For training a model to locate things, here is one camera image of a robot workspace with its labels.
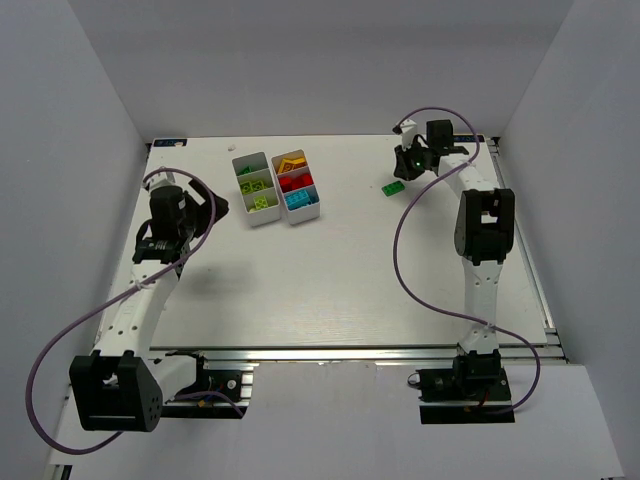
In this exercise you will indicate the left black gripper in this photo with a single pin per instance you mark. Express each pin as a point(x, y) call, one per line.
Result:
point(201, 208)

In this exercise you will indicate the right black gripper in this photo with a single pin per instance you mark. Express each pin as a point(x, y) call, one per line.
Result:
point(405, 163)

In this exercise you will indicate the long dark green lego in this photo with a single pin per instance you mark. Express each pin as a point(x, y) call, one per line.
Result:
point(393, 188)

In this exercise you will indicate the lime square lego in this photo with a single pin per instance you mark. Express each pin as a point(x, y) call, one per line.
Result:
point(247, 188)
point(258, 185)

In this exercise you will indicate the pale lime small lego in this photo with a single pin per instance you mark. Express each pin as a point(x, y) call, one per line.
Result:
point(260, 203)

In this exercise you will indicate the small dark green lego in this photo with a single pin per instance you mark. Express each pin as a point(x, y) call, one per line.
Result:
point(246, 170)

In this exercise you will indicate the red curved lego brick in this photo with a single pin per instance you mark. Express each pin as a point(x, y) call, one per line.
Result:
point(287, 184)

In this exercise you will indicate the orange yellow lego brick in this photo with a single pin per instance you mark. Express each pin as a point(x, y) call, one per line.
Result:
point(289, 164)

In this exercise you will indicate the red lego piece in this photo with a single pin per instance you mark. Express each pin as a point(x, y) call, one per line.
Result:
point(304, 180)

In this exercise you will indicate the long cyan lego brick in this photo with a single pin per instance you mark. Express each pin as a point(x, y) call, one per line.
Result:
point(298, 199)

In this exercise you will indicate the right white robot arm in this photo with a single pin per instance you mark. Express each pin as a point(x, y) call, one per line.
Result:
point(484, 229)

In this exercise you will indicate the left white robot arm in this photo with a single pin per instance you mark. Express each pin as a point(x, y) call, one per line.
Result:
point(121, 386)

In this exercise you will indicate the right blue table label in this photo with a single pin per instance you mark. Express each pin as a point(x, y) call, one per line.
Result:
point(469, 139)

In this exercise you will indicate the blue table label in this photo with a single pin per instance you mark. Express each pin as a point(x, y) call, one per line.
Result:
point(469, 139)
point(169, 142)

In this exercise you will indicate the left blue table label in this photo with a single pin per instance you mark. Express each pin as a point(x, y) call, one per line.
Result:
point(169, 142)

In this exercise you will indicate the left white divided container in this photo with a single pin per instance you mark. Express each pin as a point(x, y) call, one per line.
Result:
point(258, 161)

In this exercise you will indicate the white divided container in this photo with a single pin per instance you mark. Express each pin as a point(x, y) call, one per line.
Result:
point(300, 215)
point(258, 161)

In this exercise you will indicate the right white divided container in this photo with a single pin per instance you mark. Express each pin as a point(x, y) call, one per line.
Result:
point(300, 215)

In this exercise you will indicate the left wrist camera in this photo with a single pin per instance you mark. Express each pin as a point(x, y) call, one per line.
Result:
point(158, 180)

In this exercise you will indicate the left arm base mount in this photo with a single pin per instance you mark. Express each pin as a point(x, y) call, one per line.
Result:
point(194, 388)

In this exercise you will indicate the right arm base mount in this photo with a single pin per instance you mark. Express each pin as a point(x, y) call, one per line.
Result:
point(473, 390)

